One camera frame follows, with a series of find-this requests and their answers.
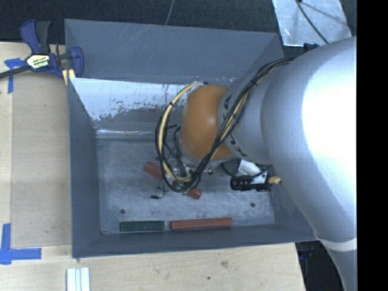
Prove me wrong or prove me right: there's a red-brown flat block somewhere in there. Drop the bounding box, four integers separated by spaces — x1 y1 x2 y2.
169 217 234 232
143 161 203 201

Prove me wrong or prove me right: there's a grey metal bin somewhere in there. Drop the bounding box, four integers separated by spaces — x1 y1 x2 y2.
64 18 316 259

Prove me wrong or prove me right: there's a dark green flat block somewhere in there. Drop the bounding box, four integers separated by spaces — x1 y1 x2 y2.
119 220 166 233

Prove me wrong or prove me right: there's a black cylinder on white bracket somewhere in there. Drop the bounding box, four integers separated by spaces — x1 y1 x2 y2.
229 159 282 192

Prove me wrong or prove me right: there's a pale wood board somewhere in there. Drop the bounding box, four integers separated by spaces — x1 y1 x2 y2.
11 43 73 249

